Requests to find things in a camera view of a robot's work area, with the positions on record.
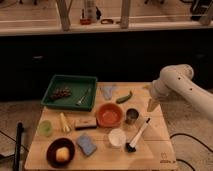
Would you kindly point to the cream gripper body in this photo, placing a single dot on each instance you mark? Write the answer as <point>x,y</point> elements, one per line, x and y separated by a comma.
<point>152,104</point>

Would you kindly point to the green pepper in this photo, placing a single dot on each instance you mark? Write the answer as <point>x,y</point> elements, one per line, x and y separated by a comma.
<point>124,98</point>

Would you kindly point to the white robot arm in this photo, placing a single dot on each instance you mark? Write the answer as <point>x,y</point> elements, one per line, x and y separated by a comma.
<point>178,78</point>

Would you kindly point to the metal cup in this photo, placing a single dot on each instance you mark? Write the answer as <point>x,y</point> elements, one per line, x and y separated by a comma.
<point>131,116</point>

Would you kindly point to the green translucent cup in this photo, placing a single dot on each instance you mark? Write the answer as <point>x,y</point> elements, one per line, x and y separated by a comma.
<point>45,128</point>

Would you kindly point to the orange bowl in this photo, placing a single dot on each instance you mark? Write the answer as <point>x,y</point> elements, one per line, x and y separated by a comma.
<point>109,115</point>

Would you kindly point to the black and white brush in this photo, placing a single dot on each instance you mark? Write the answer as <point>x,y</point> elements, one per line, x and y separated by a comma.
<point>131,146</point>

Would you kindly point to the wooden block eraser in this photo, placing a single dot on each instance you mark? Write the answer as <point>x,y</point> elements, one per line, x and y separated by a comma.
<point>85,123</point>

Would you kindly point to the metal fork in tray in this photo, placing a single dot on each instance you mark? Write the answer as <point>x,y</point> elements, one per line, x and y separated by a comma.
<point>79,102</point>

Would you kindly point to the green plastic tray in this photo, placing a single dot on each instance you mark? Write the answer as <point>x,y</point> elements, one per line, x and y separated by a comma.
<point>71,92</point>

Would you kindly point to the blue sponge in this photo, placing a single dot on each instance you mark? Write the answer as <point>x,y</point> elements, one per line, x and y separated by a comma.
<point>86,144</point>

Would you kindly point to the dark grape bunch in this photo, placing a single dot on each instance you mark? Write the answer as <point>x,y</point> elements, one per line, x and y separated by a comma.
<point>59,93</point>

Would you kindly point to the yellow round fruit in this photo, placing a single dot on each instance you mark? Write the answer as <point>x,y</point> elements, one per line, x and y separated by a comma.
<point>62,154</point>

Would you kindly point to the red object on shelf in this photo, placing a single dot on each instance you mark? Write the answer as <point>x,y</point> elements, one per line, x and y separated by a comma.
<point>84,21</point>

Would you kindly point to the dark red bowl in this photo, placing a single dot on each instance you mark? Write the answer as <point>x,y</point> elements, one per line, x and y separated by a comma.
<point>51,152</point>

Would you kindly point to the black pole left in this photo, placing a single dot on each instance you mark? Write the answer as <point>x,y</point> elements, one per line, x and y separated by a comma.
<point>19,132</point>

